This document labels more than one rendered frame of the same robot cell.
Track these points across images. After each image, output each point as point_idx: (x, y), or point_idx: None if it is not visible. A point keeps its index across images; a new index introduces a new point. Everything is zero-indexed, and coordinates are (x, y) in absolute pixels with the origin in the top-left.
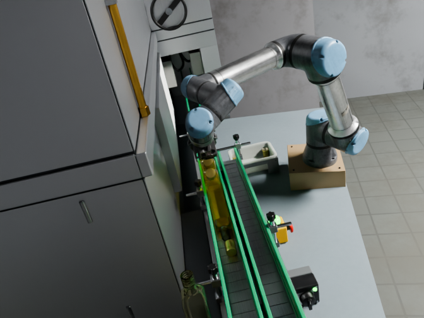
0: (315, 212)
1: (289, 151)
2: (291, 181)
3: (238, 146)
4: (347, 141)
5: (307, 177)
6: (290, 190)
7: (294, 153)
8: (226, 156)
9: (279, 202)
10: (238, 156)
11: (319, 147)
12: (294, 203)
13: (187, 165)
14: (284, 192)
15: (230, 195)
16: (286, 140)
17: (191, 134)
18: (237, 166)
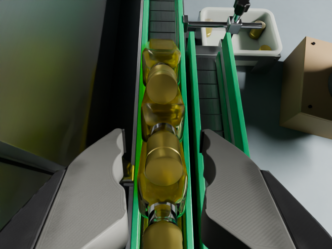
0: (311, 193)
1: (308, 53)
2: (291, 119)
3: (234, 29)
4: None
5: (323, 124)
6: (278, 126)
7: (316, 61)
8: (191, 10)
9: (258, 148)
10: (233, 66)
11: None
12: (281, 159)
13: (131, 8)
14: (269, 127)
15: (199, 218)
16: (284, 7)
17: None
18: (216, 67)
